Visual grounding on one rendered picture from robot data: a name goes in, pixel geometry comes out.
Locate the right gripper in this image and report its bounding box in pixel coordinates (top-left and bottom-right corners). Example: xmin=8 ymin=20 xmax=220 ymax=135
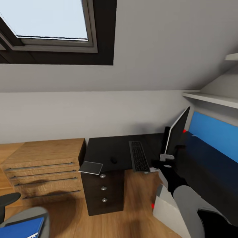
xmin=151 ymin=160 xmax=171 ymax=168

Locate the folder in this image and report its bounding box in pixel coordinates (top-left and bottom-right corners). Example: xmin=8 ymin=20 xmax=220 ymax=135
xmin=0 ymin=217 xmax=44 ymax=238

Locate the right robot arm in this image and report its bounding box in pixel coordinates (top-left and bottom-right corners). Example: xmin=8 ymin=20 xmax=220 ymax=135
xmin=151 ymin=154 xmax=238 ymax=238

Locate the monitor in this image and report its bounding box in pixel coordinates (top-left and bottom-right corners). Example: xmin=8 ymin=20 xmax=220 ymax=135
xmin=161 ymin=106 xmax=190 ymax=170

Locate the notebook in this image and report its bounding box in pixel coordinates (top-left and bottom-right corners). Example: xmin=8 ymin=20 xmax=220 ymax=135
xmin=78 ymin=161 xmax=103 ymax=175

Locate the keyboard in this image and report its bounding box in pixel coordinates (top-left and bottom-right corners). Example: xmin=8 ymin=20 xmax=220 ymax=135
xmin=129 ymin=141 xmax=150 ymax=173

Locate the swivel chair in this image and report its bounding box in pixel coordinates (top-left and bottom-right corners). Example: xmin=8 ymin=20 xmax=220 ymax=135
xmin=0 ymin=192 xmax=51 ymax=238

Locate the mouse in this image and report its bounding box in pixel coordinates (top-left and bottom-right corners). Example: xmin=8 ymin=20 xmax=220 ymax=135
xmin=111 ymin=156 xmax=117 ymax=162

